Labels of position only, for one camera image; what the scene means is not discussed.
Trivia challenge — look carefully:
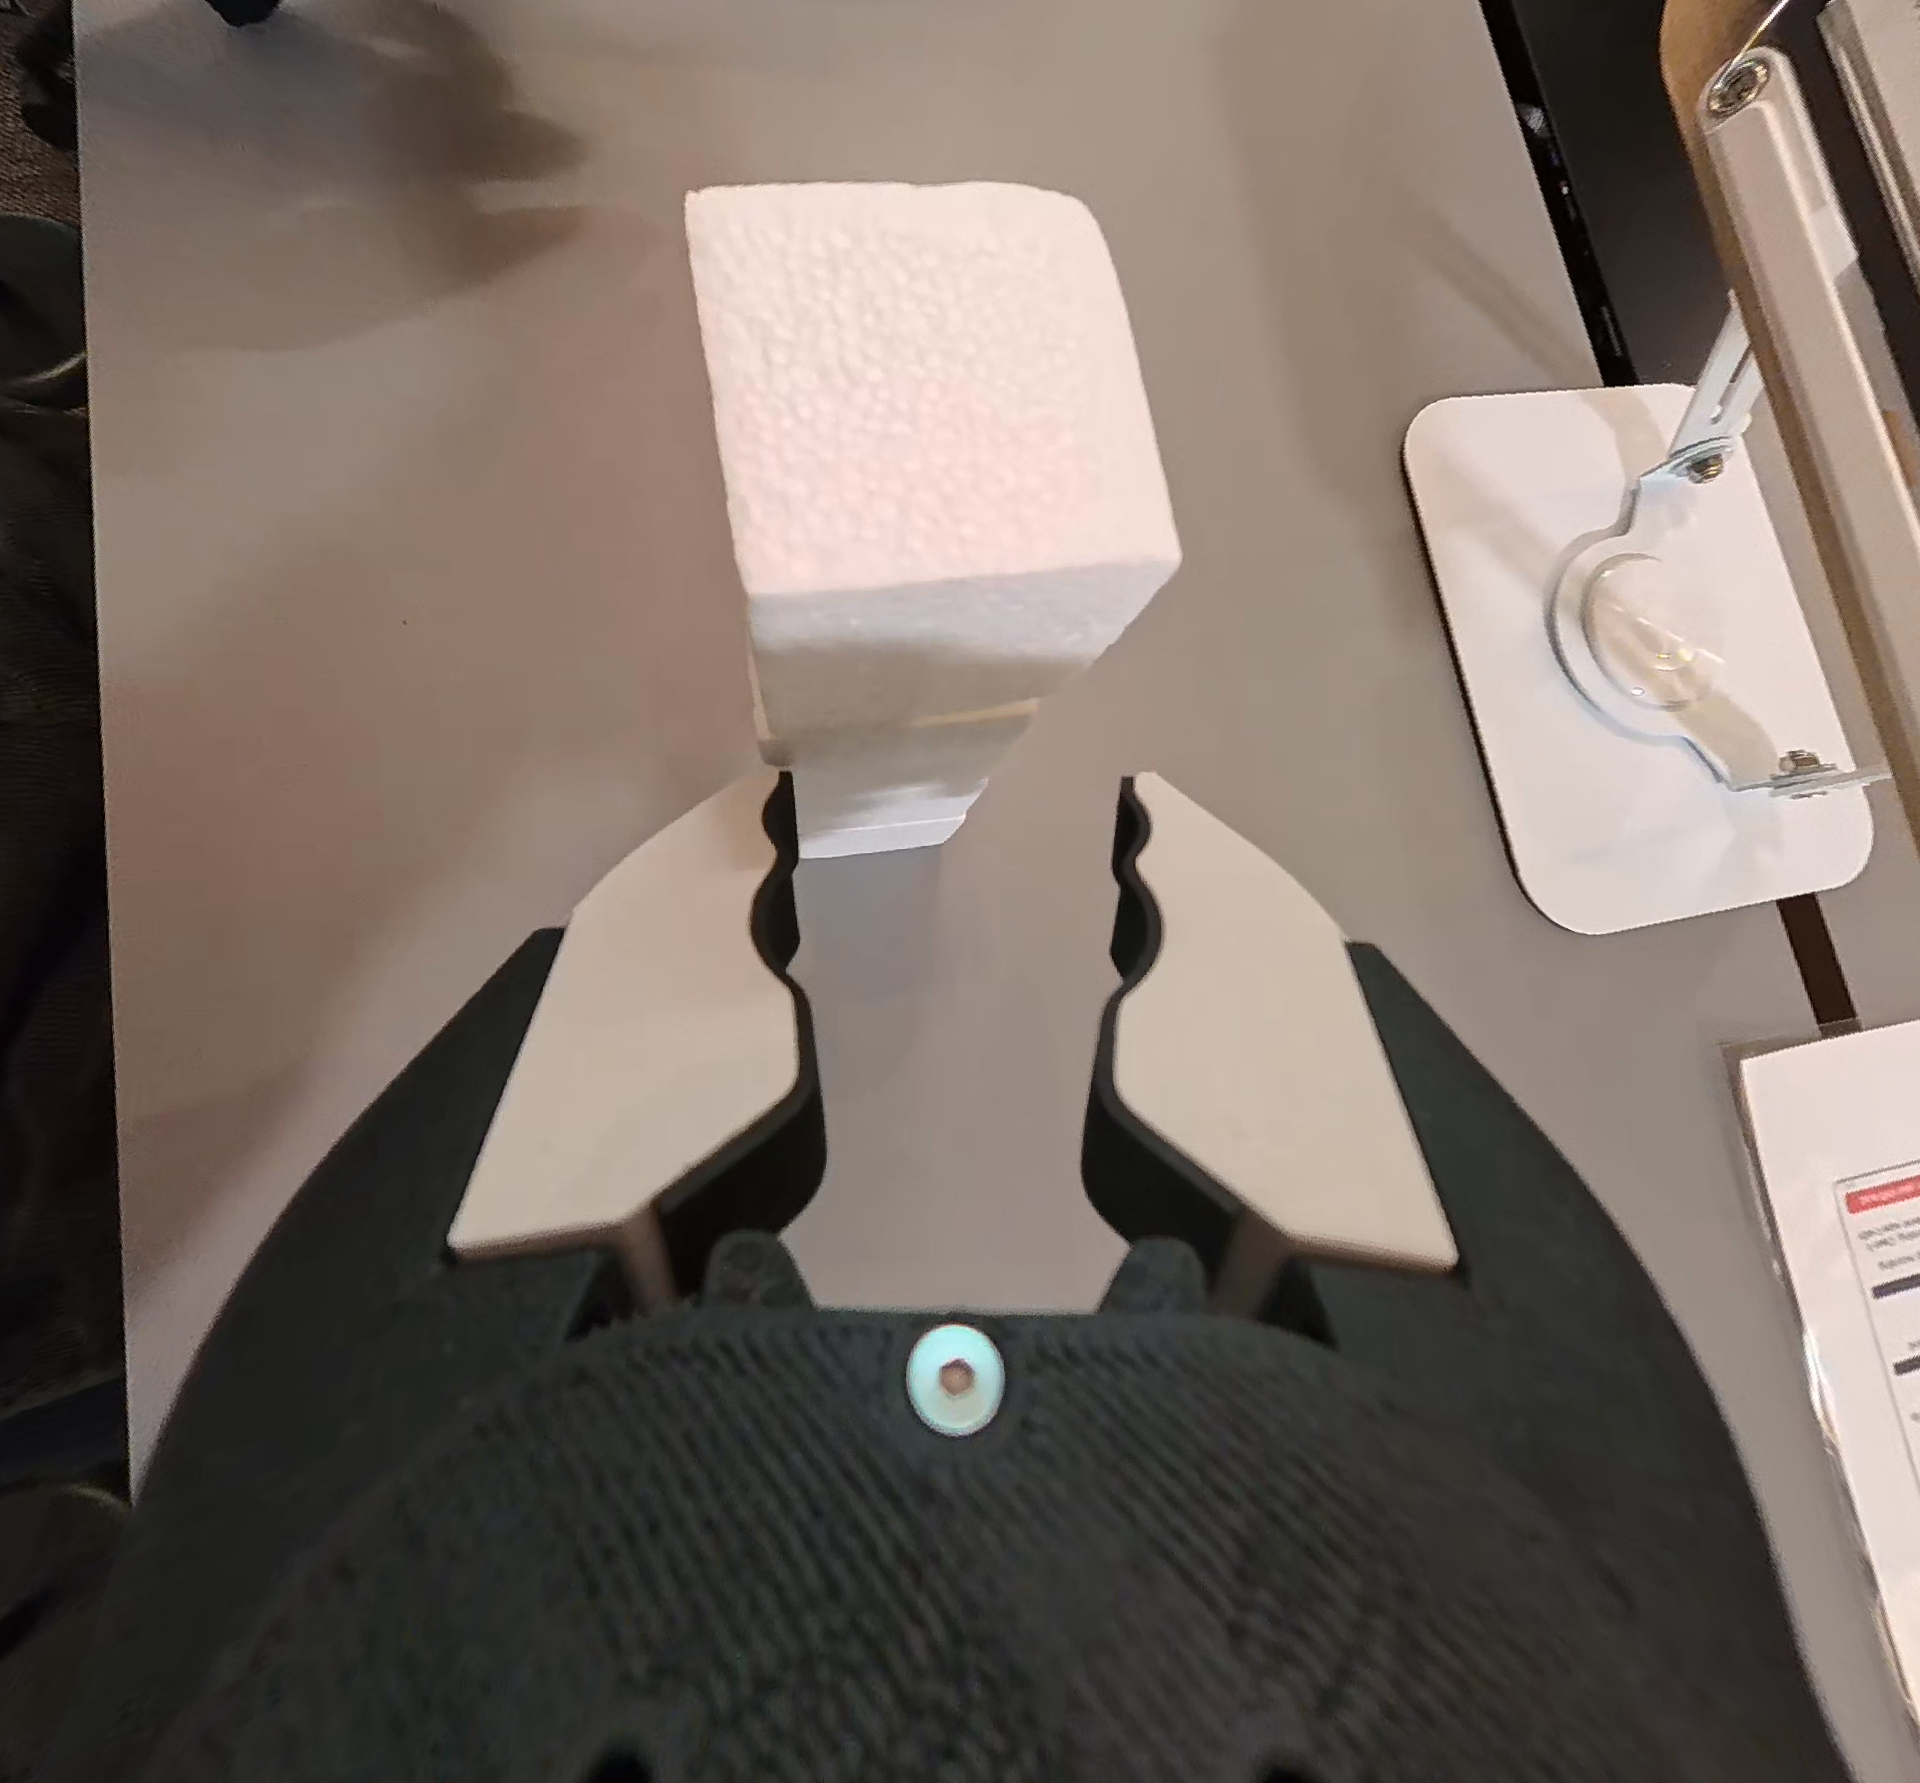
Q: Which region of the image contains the medium white foam cube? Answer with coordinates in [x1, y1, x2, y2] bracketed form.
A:
[686, 182, 1184, 769]

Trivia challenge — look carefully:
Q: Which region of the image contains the dark desk cable flap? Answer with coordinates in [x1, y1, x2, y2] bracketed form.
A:
[1477, 0, 1676, 391]

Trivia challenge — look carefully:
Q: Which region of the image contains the laminated paper sheet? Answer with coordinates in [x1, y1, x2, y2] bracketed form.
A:
[1722, 1019, 1920, 1680]

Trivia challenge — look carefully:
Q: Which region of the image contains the wooden document stand white base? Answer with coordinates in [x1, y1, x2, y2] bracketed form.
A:
[1398, 0, 1920, 939]

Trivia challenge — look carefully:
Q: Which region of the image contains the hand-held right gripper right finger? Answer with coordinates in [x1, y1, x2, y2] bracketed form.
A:
[1079, 770, 1459, 1322]

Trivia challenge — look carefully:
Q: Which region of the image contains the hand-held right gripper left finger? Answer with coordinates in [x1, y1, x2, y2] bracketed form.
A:
[445, 770, 830, 1312]

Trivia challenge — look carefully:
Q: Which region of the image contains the small white foam cube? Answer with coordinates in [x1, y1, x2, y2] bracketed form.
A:
[757, 700, 1038, 858]

